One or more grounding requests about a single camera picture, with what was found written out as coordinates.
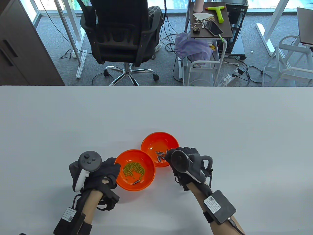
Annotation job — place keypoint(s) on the black office chair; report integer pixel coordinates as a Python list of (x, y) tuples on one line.
[(122, 49)]

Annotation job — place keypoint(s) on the black equipment rack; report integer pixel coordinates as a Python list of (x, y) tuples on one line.
[(236, 14)]

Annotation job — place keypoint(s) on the grey hand controller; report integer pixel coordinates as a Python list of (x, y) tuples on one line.
[(89, 161), (190, 166)]

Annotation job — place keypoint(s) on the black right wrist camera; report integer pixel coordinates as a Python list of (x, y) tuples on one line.
[(185, 186)]

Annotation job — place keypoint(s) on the grey left hand controller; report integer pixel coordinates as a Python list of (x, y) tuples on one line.
[(89, 161)]

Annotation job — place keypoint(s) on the metal tweezers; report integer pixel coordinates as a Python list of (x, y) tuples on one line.
[(162, 153)]

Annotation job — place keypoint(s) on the white face mask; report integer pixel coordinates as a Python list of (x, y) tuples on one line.
[(201, 16)]

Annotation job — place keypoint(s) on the grey panel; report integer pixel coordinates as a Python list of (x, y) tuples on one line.
[(305, 24)]

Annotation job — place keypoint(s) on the black tape roll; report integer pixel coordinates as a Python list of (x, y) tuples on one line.
[(196, 29)]

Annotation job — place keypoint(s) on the dark brown cabinet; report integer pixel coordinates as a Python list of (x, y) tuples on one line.
[(19, 53)]

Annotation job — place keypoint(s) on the white power strip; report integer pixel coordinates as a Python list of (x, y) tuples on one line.
[(227, 78)]

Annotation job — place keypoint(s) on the person's left forearm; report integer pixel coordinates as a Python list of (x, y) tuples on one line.
[(91, 205)]

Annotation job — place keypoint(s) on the heap of green beans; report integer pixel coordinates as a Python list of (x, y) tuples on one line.
[(133, 169)]

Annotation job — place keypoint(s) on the person's right forearm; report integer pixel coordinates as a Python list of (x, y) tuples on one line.
[(196, 195)]

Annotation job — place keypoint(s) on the person's right hand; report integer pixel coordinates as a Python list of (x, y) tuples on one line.
[(188, 150)]

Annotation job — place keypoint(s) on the pink bottle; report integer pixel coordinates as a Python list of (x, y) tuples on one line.
[(198, 6)]

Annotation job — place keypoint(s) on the black labelled right forearm box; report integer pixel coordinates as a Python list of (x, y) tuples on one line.
[(222, 208)]

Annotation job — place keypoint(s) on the orange bowl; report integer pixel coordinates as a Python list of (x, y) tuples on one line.
[(159, 140), (134, 155)]

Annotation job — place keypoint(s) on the white earphones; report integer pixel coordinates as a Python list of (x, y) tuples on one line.
[(196, 24)]

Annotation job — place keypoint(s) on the white desk leg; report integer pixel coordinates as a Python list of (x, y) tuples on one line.
[(267, 41), (79, 58)]

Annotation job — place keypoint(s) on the pile of sunflower seeds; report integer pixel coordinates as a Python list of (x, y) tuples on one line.
[(160, 158)]

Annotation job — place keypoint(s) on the grey right hand controller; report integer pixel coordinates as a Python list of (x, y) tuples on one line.
[(190, 166)]

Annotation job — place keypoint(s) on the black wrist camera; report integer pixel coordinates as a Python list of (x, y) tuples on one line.
[(110, 198), (185, 186)]

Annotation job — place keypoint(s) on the black smartphone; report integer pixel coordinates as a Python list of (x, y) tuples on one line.
[(214, 28)]

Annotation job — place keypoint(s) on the purple cloth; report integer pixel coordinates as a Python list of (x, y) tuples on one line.
[(193, 47)]

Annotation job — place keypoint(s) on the white cart with brown top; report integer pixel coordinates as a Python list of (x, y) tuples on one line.
[(226, 28)]

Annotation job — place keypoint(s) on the black labelled left forearm box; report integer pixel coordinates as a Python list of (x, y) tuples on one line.
[(67, 224)]

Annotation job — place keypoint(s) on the single striped sunflower seed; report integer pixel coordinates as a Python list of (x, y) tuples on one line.
[(136, 182)]

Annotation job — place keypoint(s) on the white frame chair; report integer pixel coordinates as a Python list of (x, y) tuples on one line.
[(297, 70)]

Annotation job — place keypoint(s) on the person's left hand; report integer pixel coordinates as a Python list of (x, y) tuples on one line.
[(107, 171)]

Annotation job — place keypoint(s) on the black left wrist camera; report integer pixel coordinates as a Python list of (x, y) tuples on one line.
[(110, 198)]

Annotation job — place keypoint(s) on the green squeegee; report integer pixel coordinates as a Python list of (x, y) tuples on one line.
[(220, 17)]

